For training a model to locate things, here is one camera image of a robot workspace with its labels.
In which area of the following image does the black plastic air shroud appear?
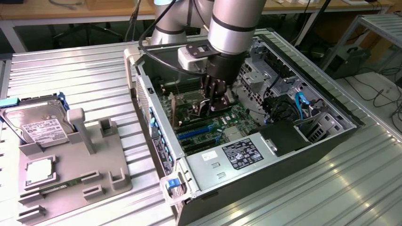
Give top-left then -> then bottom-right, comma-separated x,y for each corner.
259,121 -> 313,159

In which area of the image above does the blue disk caddy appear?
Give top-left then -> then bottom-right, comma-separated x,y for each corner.
0,92 -> 68,113

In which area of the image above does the grey parts rack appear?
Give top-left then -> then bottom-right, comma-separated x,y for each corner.
18,108 -> 135,224

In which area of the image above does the blue SATA wire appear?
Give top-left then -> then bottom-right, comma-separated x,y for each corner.
294,90 -> 311,121

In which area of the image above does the black floor cable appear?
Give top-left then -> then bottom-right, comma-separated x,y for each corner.
363,67 -> 402,109

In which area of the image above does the blue expansion slot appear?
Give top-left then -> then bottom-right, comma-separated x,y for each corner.
177,124 -> 215,140

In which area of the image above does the silver hard disk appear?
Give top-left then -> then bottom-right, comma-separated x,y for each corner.
0,98 -> 75,148

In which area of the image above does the black open PC case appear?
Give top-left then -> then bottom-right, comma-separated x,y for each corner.
124,27 -> 368,226

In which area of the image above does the grey power supply unit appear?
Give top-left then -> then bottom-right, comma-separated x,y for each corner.
185,131 -> 283,193

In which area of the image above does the wooden desk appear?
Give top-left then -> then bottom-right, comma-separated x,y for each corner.
0,0 -> 396,54

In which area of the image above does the black chair base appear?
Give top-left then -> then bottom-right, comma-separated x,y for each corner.
52,22 -> 124,48

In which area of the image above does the black box on floor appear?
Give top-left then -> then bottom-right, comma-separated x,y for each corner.
329,46 -> 372,80

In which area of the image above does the green motherboard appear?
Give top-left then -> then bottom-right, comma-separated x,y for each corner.
156,77 -> 267,156

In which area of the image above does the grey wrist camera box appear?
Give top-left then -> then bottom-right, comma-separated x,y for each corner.
177,44 -> 219,72

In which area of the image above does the green graphics card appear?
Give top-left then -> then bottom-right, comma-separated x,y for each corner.
169,92 -> 221,129

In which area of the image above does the grey metal disk bay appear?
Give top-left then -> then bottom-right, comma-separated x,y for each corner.
242,35 -> 307,99

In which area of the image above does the silver CPU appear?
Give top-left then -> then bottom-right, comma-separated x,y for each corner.
26,161 -> 55,182

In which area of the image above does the silver chipset heat sink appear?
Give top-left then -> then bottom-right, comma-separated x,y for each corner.
223,129 -> 250,142

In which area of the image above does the grey metal shelf frame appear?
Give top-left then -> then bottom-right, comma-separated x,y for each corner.
322,13 -> 402,71

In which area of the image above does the green RAM stick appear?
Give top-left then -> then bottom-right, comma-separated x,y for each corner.
39,178 -> 84,195

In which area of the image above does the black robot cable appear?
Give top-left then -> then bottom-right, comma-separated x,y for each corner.
138,0 -> 209,76

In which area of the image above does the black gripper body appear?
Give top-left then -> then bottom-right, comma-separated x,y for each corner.
205,53 -> 245,86

